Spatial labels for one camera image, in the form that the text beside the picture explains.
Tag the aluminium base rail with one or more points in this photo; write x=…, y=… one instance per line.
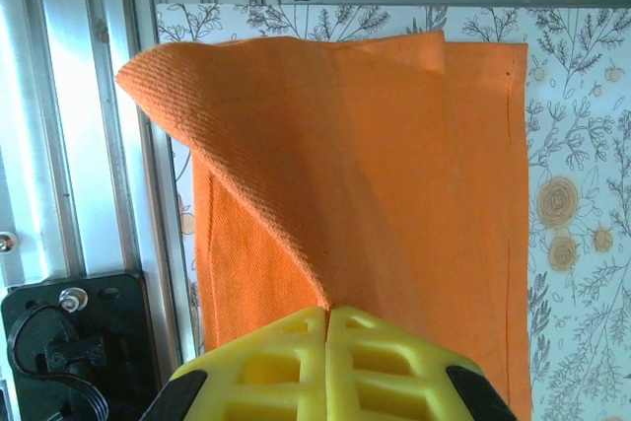
x=98, y=145

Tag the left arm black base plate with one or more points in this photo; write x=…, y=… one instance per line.
x=123, y=322

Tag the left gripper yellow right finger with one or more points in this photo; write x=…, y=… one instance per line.
x=384, y=371

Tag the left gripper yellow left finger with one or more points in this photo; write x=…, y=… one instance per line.
x=276, y=371

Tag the floral patterned table mat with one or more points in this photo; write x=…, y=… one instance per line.
x=581, y=145

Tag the orange trousers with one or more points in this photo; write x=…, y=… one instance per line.
x=370, y=169

